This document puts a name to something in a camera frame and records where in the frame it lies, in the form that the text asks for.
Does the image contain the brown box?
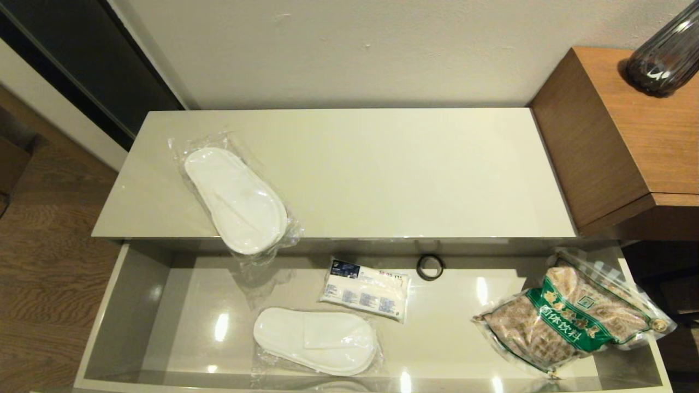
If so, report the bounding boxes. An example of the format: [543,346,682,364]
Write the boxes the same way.
[0,105,38,217]

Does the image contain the white slippers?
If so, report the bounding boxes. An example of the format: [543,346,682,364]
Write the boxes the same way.
[168,130,304,269]
[252,306,386,378]

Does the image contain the green printed snack bag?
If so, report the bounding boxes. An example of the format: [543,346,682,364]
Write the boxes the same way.
[472,247,678,380]

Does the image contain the glossy white drawer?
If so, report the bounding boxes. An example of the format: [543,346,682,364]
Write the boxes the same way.
[72,238,674,393]

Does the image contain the black tape roll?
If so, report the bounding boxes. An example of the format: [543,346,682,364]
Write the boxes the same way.
[416,253,446,282]

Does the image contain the glossy white low cabinet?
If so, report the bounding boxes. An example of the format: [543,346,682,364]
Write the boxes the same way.
[90,108,579,241]

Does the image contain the dark ribbed glass vase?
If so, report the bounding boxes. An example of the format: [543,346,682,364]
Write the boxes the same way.
[624,0,699,98]

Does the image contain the brown wooden side cabinet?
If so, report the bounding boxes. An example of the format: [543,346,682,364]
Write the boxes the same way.
[528,46,699,242]

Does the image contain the dark sliding door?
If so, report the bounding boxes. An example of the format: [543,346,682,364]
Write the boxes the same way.
[0,0,185,151]

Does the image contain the white wipes pack blue label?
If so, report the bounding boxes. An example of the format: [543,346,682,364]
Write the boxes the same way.
[318,257,412,324]

